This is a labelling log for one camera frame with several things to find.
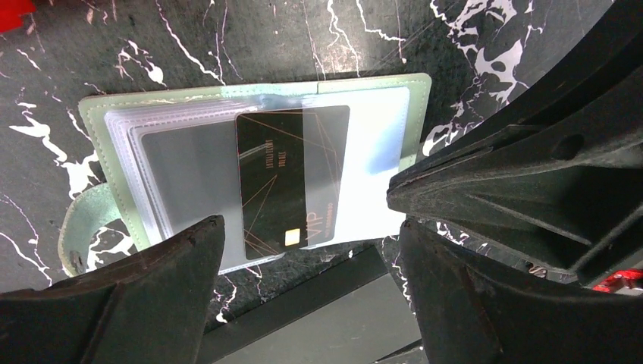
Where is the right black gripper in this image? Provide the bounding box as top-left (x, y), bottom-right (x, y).
top-left (387, 1), bottom-right (642, 286)

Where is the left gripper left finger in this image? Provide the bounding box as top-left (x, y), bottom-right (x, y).
top-left (1, 215), bottom-right (225, 363)

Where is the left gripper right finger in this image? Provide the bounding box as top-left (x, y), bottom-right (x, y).
top-left (399, 219), bottom-right (642, 363)

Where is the mint green card holder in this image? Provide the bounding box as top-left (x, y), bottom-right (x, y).
top-left (58, 73), bottom-right (432, 275)

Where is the red plastic bin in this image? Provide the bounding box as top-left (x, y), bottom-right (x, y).
top-left (0, 0), bottom-right (36, 33)

